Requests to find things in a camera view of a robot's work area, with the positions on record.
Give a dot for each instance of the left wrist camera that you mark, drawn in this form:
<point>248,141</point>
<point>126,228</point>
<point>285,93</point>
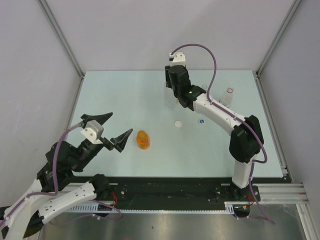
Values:
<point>92,131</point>

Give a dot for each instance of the square bottle white cap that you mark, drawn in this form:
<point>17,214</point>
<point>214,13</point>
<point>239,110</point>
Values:
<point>170,100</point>

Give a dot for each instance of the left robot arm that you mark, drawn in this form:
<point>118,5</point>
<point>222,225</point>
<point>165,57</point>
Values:
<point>41,203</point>

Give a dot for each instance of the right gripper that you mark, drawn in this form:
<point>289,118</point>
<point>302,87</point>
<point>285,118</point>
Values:
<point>168,82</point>

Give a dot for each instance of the water bottle blue cap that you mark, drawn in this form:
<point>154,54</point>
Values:
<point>205,87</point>

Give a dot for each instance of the small orange bottle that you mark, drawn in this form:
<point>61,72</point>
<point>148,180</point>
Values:
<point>143,140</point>

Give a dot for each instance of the clear bottle red label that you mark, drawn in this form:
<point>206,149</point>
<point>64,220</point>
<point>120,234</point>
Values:
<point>227,97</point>

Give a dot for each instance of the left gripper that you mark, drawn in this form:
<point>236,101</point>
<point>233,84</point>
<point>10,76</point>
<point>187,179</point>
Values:
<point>119,141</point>

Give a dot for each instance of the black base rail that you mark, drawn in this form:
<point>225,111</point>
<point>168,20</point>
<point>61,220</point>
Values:
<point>176,193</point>

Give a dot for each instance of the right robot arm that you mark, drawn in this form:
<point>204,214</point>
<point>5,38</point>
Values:
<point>246,138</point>

